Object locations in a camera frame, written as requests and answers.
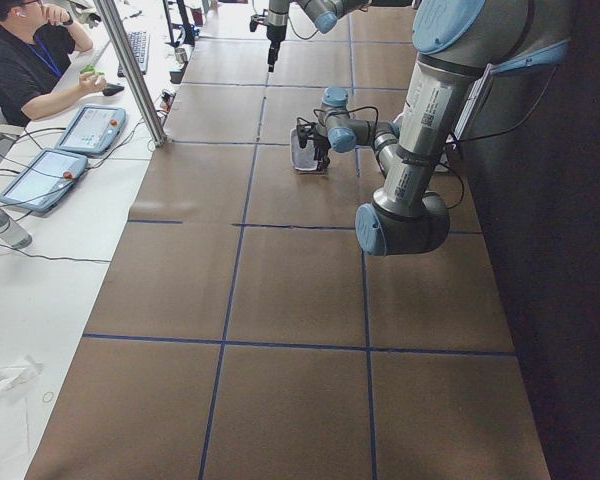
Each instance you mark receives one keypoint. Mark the far blue teach pendant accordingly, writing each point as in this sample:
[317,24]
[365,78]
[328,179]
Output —
[93,130]

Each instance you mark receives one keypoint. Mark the green plastic toy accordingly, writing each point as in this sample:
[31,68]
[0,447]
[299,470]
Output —
[91,70]

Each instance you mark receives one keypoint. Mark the black computer mouse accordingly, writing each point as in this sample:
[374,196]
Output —
[112,89]

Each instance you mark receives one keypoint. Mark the person in black shirt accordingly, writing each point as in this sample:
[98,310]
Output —
[36,41]

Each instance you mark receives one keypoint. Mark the aluminium frame post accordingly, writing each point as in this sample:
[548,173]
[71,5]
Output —
[118,36]

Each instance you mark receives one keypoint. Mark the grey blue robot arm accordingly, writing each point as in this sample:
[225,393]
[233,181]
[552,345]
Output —
[456,42]
[323,14]

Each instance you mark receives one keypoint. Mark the pink grey microfibre towel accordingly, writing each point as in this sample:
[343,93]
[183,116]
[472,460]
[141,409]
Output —
[302,160]

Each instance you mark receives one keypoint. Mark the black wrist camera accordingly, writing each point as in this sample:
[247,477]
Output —
[257,20]
[305,131]

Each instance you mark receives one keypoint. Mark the crumpled white tissue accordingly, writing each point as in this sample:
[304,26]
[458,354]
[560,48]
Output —
[22,371]

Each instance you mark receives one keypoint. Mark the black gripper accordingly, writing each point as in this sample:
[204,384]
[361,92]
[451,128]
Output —
[321,142]
[273,32]

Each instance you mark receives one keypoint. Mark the grey water bottle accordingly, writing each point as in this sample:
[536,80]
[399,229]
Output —
[12,233]

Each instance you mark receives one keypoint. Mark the rubber band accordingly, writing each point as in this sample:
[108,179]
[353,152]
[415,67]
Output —
[48,397]

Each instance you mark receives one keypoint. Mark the metal cup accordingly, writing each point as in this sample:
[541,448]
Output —
[181,55]

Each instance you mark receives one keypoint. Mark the blue teach pendant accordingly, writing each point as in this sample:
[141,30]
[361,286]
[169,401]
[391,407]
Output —
[45,180]
[93,130]

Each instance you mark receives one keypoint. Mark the near blue teach pendant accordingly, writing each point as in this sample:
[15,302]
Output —
[45,180]

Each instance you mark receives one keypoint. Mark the black keyboard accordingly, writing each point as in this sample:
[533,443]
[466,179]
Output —
[139,44]

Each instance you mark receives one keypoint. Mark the brown paper table cover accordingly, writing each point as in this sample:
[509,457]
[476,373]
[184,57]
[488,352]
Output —
[240,332]

